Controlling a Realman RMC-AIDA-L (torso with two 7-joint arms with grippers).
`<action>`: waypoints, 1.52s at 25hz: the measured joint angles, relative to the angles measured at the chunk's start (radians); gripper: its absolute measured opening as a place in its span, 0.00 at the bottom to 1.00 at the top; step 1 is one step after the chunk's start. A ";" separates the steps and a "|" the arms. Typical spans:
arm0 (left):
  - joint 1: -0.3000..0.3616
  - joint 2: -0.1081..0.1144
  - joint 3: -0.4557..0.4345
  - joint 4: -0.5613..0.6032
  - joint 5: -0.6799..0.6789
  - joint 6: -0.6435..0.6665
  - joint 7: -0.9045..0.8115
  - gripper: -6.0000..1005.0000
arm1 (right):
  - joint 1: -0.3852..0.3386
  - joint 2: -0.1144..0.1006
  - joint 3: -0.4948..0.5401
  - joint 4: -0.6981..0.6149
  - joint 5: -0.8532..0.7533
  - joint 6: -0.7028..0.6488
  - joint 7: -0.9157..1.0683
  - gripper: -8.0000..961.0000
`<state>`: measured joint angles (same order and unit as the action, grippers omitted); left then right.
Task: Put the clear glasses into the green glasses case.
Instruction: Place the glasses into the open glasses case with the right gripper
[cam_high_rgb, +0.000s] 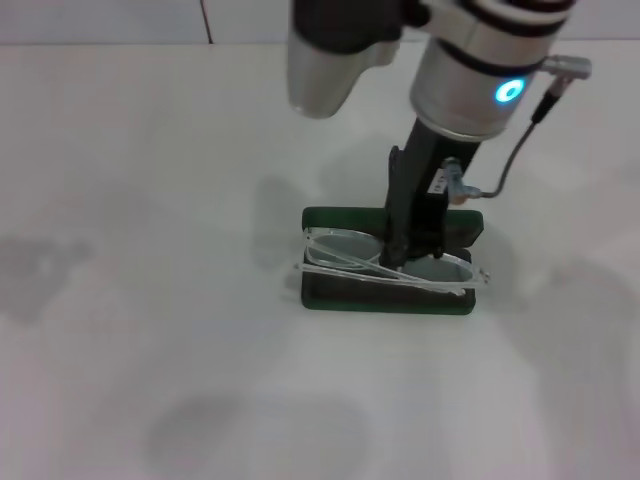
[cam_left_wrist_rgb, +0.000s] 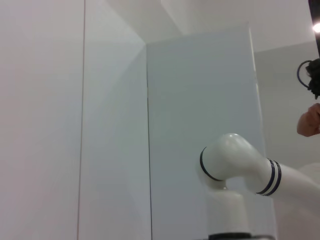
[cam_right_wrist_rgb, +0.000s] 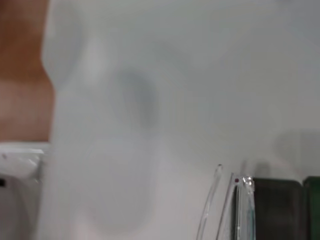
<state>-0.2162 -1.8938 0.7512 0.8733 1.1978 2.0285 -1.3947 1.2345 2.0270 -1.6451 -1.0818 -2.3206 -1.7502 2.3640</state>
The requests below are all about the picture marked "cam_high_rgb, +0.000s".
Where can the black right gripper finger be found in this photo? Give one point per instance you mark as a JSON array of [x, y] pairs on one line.
[[392, 255], [435, 247]]

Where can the green glasses case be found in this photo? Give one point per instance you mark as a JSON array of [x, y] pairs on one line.
[[375, 304]]

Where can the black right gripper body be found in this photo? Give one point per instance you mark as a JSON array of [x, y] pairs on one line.
[[420, 150]]

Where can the clear white glasses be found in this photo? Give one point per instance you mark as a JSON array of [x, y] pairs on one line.
[[340, 250]]

